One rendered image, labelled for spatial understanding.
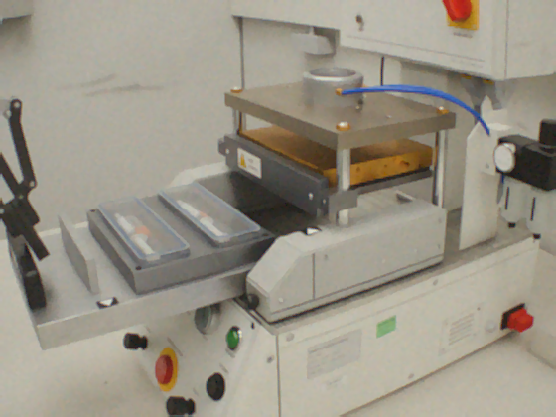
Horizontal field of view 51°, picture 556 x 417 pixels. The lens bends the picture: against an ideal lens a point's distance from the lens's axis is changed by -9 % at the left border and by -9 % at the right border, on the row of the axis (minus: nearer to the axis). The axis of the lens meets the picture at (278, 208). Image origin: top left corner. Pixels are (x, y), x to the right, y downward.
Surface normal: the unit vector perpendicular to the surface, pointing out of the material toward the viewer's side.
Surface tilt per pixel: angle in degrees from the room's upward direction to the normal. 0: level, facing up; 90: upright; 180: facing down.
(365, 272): 90
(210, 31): 90
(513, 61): 90
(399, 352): 90
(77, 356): 0
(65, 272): 0
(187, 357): 65
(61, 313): 0
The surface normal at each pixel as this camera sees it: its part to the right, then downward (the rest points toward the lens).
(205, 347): -0.79, -0.20
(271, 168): -0.86, 0.21
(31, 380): -0.03, -0.93
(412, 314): 0.51, 0.31
